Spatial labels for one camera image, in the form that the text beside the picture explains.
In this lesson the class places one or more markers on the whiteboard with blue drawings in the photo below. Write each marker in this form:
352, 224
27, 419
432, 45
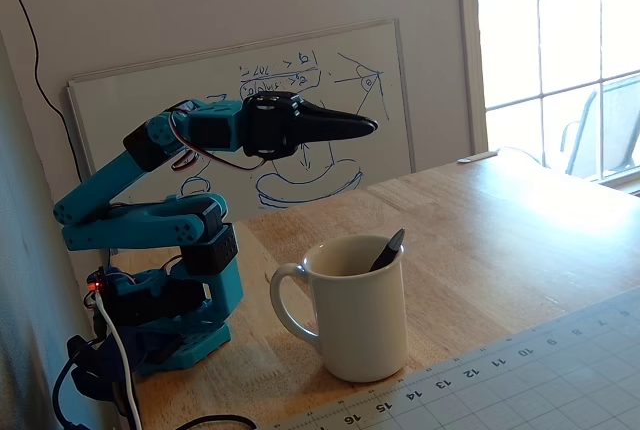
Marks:
300, 75

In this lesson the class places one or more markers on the white ceramic mug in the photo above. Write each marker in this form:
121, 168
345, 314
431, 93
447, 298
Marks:
362, 320

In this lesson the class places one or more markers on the grey gridded cutting mat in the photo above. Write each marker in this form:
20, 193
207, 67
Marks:
525, 380

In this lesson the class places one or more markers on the blue ballpoint pen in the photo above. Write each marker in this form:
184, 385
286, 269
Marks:
386, 252

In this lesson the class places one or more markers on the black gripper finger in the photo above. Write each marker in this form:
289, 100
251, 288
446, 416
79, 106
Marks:
335, 115
340, 132

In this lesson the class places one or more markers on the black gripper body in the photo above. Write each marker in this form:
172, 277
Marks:
300, 122

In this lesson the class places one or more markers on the motor controller board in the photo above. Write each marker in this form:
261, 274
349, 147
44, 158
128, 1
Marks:
97, 287

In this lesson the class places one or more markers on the white framed window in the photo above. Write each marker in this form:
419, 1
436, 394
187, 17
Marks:
560, 50

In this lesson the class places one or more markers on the small white flat object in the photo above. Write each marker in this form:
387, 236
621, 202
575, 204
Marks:
480, 156

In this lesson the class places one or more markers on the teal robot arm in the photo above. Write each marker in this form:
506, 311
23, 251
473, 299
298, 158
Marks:
145, 227

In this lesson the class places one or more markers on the blue table clamp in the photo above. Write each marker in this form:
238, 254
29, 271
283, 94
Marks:
107, 360

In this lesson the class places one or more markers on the outdoor patio chair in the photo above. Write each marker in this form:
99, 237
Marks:
615, 125

